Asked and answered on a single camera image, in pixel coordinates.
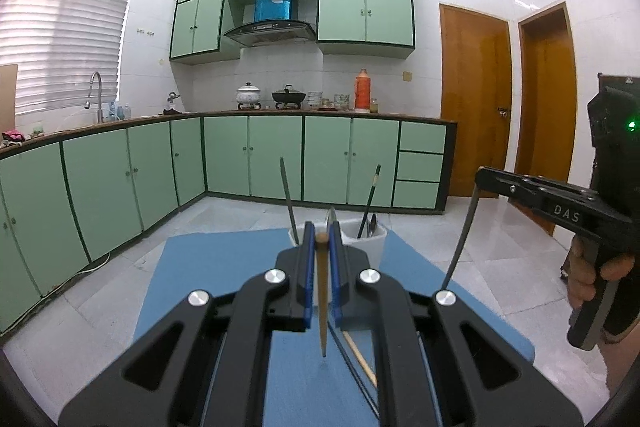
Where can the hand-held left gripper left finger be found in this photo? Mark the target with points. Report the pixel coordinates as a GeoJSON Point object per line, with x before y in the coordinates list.
{"type": "Point", "coordinates": [308, 277]}

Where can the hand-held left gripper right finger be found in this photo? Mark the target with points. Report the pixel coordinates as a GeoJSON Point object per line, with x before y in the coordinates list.
{"type": "Point", "coordinates": [336, 277]}

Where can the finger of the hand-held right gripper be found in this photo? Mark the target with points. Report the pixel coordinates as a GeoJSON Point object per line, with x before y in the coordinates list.
{"type": "Point", "coordinates": [500, 183]}

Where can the wooden chopstick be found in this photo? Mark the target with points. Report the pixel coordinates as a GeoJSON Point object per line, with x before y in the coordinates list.
{"type": "Point", "coordinates": [323, 297]}
{"type": "Point", "coordinates": [362, 359]}

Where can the white plastic utensil holder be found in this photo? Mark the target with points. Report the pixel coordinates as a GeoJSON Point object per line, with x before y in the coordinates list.
{"type": "Point", "coordinates": [367, 247]}

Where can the person's right forearm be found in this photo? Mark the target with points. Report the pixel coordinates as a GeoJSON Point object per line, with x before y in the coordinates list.
{"type": "Point", "coordinates": [615, 362]}

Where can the person's right hand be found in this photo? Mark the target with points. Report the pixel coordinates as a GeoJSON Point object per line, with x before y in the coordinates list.
{"type": "Point", "coordinates": [582, 277]}

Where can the wooden door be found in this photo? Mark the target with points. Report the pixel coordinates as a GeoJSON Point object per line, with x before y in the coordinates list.
{"type": "Point", "coordinates": [475, 102]}
{"type": "Point", "coordinates": [545, 97]}

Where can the blue tablecloth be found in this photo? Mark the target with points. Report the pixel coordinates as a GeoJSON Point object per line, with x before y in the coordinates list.
{"type": "Point", "coordinates": [210, 267]}

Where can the small glass jar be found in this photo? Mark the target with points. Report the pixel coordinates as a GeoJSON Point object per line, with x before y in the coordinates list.
{"type": "Point", "coordinates": [373, 105]}

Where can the orange thermos flask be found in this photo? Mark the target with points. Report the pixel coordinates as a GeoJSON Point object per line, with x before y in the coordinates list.
{"type": "Point", "coordinates": [362, 89]}

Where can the patterned ceramic jar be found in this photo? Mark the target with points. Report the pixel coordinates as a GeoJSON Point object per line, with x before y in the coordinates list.
{"type": "Point", "coordinates": [341, 100]}

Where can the stack of bowls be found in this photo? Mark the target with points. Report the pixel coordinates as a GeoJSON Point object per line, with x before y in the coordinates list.
{"type": "Point", "coordinates": [314, 99]}

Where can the black wok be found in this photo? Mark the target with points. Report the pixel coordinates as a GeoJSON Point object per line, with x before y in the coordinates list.
{"type": "Point", "coordinates": [288, 96]}

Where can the white cooking pot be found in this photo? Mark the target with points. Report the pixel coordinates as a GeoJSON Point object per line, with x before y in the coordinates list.
{"type": "Point", "coordinates": [248, 96]}

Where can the green base cabinets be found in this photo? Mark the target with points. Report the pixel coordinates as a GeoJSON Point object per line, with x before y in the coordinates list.
{"type": "Point", "coordinates": [150, 167]}

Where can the black range hood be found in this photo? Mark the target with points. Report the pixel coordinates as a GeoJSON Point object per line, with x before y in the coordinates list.
{"type": "Point", "coordinates": [270, 32]}

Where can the bottles beside sink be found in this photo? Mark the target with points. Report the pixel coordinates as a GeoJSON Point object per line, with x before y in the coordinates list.
{"type": "Point", "coordinates": [119, 111]}

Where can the blue box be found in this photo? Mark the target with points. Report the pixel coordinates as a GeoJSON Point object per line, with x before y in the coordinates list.
{"type": "Point", "coordinates": [274, 5]}

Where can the steel sink faucet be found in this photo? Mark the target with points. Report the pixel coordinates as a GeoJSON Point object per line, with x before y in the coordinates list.
{"type": "Point", "coordinates": [95, 94]}

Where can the red cloth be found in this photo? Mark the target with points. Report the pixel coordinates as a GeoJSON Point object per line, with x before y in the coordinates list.
{"type": "Point", "coordinates": [12, 137]}

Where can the cardboard sheet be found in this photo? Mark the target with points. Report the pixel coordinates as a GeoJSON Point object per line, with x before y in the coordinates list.
{"type": "Point", "coordinates": [7, 97]}

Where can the window blinds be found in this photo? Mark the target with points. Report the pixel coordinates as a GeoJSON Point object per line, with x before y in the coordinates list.
{"type": "Point", "coordinates": [60, 27]}

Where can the green wall cabinets with hood niche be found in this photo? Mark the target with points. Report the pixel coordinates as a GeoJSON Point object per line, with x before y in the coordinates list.
{"type": "Point", "coordinates": [200, 22]}

